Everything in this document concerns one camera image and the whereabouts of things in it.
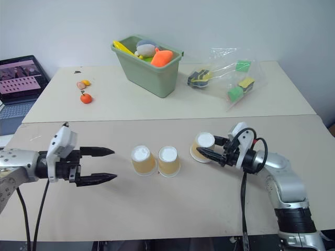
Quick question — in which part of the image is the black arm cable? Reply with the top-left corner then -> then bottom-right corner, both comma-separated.
31,179 -> 50,251
231,127 -> 269,251
15,186 -> 32,251

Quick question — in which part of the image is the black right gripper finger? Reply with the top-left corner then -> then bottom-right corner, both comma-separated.
213,135 -> 231,147
196,147 -> 226,165

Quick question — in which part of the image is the orange plush toy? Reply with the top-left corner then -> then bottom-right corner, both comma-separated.
150,49 -> 175,67

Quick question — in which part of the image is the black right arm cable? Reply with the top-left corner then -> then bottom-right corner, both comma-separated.
231,127 -> 269,251

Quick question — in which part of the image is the grey laptop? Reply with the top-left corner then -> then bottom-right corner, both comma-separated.
0,54 -> 51,136

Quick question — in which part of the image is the yellow plastic toy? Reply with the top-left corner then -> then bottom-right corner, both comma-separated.
113,40 -> 144,60

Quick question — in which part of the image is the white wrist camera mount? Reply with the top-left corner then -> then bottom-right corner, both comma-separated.
46,125 -> 79,183
227,121 -> 256,168

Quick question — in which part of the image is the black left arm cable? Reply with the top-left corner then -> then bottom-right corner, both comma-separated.
15,186 -> 32,251
31,179 -> 50,251

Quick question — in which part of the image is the grey plush toy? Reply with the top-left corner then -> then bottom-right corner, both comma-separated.
134,39 -> 161,58

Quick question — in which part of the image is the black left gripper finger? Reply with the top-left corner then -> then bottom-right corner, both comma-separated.
75,173 -> 118,187
80,146 -> 116,158

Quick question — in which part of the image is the clear plastic bag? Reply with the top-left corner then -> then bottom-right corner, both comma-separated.
206,47 -> 271,113

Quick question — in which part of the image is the green plastic bin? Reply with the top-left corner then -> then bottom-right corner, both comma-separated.
110,34 -> 185,99

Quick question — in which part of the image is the tan paper cup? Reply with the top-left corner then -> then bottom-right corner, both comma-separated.
189,132 -> 216,164
157,146 -> 182,178
130,145 -> 158,177

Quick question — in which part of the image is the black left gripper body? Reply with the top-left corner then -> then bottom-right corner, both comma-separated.
54,150 -> 83,183

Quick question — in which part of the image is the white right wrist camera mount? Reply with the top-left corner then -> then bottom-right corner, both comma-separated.
227,121 -> 256,168

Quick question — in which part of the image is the orange toy fruit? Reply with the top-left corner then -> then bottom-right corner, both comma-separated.
80,90 -> 93,105

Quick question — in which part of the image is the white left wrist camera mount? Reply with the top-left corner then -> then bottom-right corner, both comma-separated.
46,125 -> 79,183

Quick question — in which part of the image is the green sponge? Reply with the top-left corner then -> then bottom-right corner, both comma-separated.
227,87 -> 244,103
235,60 -> 252,73

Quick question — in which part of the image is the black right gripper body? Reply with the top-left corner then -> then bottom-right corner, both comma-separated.
220,139 -> 241,168

